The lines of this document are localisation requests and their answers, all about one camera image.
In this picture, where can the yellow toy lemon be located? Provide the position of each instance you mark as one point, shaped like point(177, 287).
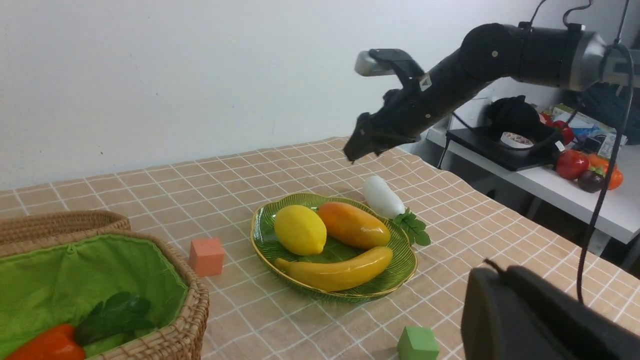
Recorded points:
point(300, 230)

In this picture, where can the dark purple toy fruit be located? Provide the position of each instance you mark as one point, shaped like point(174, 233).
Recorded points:
point(592, 180)

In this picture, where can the green foam cube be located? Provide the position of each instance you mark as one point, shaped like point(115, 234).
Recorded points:
point(417, 343)

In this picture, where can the orange foam cube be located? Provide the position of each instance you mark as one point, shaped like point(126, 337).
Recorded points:
point(206, 257)

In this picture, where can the yellow toy banana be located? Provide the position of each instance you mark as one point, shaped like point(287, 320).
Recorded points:
point(338, 276)

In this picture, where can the orange toy carrot with leaves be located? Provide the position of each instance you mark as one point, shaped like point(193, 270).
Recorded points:
point(122, 313)

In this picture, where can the green glass leaf plate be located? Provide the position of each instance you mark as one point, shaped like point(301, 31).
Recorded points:
point(267, 247)

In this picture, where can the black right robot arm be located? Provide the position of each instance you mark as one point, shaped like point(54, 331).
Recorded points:
point(571, 58)

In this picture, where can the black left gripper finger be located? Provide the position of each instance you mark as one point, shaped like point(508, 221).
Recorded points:
point(514, 314)

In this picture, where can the black cloth bundle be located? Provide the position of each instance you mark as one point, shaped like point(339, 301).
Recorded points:
point(515, 115)

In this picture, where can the checkered beige tablecloth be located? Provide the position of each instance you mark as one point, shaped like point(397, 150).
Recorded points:
point(255, 316)

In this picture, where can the colourful boxes pile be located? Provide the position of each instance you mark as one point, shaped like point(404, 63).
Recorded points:
point(582, 134)

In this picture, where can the green toy bell pepper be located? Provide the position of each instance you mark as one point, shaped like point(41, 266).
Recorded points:
point(115, 341)

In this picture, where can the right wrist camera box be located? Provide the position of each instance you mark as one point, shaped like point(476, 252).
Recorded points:
point(386, 62)

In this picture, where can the black tray on table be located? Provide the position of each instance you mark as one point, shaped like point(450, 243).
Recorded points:
point(486, 142)

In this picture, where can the woven wicker basket green lining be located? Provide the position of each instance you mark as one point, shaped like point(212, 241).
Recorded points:
point(59, 280)

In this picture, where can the tape roll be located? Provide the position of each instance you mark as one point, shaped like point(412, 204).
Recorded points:
point(515, 141)

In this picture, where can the orange yellow toy mango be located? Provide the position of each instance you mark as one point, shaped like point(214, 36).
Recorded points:
point(353, 226)

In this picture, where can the white side table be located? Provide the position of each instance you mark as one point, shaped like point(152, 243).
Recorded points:
point(619, 215)

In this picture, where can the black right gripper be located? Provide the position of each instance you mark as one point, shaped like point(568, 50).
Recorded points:
point(408, 111)

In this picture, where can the white toy radish with leaves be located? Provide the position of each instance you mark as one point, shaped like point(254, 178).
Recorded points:
point(387, 204)

